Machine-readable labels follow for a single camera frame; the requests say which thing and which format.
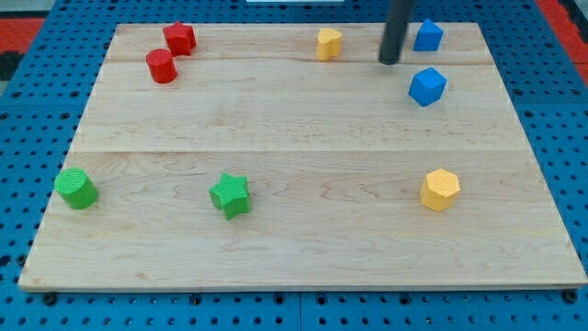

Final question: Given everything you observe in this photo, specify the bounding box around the yellow hexagon block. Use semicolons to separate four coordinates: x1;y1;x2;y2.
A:
419;168;460;211

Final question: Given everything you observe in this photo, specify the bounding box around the blue hexagon block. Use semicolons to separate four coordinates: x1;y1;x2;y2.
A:
409;67;447;107

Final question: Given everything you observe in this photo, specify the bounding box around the wooden board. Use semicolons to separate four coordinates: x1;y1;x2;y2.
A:
19;23;587;292

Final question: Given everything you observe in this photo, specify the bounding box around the green cylinder block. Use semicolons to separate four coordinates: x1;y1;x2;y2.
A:
54;167;98;210

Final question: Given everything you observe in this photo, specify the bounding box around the red cylinder block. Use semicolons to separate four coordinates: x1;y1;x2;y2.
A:
146;49;177;84

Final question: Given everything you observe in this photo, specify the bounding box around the red star block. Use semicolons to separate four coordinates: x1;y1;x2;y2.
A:
163;21;197;57

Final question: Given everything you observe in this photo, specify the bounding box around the blue pentagon block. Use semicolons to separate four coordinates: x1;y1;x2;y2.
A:
413;19;444;51

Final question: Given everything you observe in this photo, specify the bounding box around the green star block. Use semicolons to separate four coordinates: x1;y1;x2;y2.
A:
209;173;251;221

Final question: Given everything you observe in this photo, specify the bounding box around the yellow heart block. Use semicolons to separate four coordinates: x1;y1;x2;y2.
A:
316;28;343;61

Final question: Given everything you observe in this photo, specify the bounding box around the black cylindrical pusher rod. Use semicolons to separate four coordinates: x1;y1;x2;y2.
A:
379;0;415;65

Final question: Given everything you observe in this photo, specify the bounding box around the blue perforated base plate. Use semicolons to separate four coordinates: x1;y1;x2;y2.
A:
1;1;587;330

